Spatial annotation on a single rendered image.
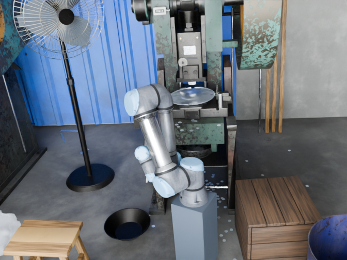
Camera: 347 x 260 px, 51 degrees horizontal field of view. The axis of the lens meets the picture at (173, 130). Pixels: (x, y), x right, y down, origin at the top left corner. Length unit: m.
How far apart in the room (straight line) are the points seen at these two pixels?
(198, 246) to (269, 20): 1.20
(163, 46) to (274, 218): 1.15
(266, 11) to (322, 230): 1.07
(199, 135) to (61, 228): 0.97
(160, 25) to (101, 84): 1.68
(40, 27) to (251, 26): 1.28
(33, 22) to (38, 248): 1.32
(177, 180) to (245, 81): 2.07
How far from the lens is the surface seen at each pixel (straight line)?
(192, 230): 1.97
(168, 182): 1.73
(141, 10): 2.25
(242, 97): 3.71
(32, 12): 2.48
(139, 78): 3.65
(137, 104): 1.69
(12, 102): 3.30
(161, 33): 2.21
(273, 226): 1.99
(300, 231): 2.05
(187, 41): 2.26
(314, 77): 3.76
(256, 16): 1.91
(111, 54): 3.64
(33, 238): 2.12
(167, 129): 1.86
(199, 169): 1.80
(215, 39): 2.21
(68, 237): 2.05
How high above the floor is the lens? 1.64
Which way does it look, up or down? 27 degrees down
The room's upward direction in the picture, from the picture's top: 5 degrees counter-clockwise
